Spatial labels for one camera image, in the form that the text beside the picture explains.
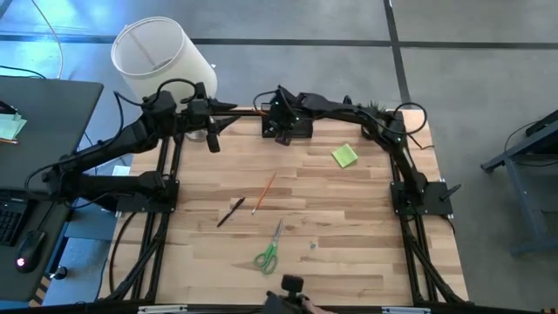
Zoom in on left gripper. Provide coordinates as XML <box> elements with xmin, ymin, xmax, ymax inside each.
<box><xmin>180</xmin><ymin>82</ymin><xmax>240</xmax><ymax>154</ymax></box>

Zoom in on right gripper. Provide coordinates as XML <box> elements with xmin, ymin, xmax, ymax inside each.
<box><xmin>262</xmin><ymin>85</ymin><xmax>313</xmax><ymax>147</ymax></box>

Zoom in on black mesh desk organizer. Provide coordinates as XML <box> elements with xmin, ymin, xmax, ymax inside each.
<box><xmin>261</xmin><ymin>115</ymin><xmax>315</xmax><ymax>140</ymax></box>

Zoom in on green sticky note pad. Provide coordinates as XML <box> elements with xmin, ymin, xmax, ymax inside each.
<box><xmin>330</xmin><ymin>143</ymin><xmax>359</xmax><ymax>169</ymax></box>

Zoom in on black pen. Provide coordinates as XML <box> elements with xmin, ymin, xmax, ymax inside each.
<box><xmin>216</xmin><ymin>196</ymin><xmax>247</xmax><ymax>229</ymax></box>

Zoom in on green handled scissors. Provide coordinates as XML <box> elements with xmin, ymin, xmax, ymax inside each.
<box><xmin>253</xmin><ymin>219</ymin><xmax>284</xmax><ymax>276</ymax></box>

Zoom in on black extrusion crossbar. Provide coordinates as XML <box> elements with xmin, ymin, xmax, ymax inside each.
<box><xmin>213</xmin><ymin>107</ymin><xmax>365</xmax><ymax>119</ymax></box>

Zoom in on white shade silver table lamp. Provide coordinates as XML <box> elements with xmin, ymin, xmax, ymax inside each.
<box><xmin>111</xmin><ymin>16</ymin><xmax>218</xmax><ymax>141</ymax></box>

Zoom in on small potted green plant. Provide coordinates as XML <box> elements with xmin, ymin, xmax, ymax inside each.
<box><xmin>360</xmin><ymin>99</ymin><xmax>390</xmax><ymax>140</ymax></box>

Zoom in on blue-grey floor plate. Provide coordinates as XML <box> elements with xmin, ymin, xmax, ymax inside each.
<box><xmin>65</xmin><ymin>203</ymin><xmax>117</xmax><ymax>242</ymax></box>

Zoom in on dark grey desk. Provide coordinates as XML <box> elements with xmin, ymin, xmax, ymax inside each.
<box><xmin>0</xmin><ymin>76</ymin><xmax>105</xmax><ymax>306</ymax></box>

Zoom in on person's hand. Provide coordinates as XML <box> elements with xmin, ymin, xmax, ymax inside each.
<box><xmin>303</xmin><ymin>298</ymin><xmax>337</xmax><ymax>314</ymax></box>

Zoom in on pale green paper sheets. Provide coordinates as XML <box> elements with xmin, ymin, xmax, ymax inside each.
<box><xmin>0</xmin><ymin>112</ymin><xmax>28</xmax><ymax>141</ymax></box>

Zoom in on black bar with white brackets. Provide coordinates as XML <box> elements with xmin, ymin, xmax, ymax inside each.
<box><xmin>0</xmin><ymin>302</ymin><xmax>558</xmax><ymax>314</ymax></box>

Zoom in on black computer mouse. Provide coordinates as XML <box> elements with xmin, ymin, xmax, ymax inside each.
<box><xmin>15</xmin><ymin>229</ymin><xmax>47</xmax><ymax>275</ymax></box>

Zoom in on black keyboard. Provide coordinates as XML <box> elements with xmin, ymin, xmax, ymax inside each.
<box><xmin>0</xmin><ymin>198</ymin><xmax>28</xmax><ymax>248</ymax></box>

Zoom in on blue-grey metal cart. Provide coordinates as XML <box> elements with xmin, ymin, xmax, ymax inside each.
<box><xmin>480</xmin><ymin>108</ymin><xmax>558</xmax><ymax>258</ymax></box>

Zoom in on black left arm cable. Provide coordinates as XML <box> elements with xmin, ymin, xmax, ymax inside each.
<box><xmin>155</xmin><ymin>78</ymin><xmax>198</xmax><ymax>106</ymax></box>

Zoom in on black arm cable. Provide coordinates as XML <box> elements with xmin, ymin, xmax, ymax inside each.
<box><xmin>383</xmin><ymin>101</ymin><xmax>429</xmax><ymax>137</ymax></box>
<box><xmin>155</xmin><ymin>78</ymin><xmax>198</xmax><ymax>106</ymax></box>

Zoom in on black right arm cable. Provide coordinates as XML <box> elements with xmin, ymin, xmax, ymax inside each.
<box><xmin>383</xmin><ymin>101</ymin><xmax>429</xmax><ymax>137</ymax></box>

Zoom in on black extrusion side frame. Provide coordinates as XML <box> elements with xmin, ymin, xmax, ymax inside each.
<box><xmin>385</xmin><ymin>110</ymin><xmax>470</xmax><ymax>304</ymax></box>
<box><xmin>100</xmin><ymin>123</ymin><xmax>185</xmax><ymax>303</ymax></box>

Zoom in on black handheld camera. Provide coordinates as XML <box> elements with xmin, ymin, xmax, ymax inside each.
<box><xmin>264</xmin><ymin>274</ymin><xmax>316</xmax><ymax>314</ymax></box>

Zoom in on thick black cable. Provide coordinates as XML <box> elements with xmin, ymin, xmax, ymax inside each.
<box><xmin>107</xmin><ymin>211</ymin><xmax>139</xmax><ymax>300</ymax></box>

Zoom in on white hanging cable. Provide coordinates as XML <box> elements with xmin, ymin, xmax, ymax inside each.
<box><xmin>29</xmin><ymin>0</ymin><xmax>65</xmax><ymax>80</ymax></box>

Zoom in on thin black cable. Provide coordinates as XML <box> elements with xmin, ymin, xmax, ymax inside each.
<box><xmin>0</xmin><ymin>65</ymin><xmax>47</xmax><ymax>80</ymax></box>

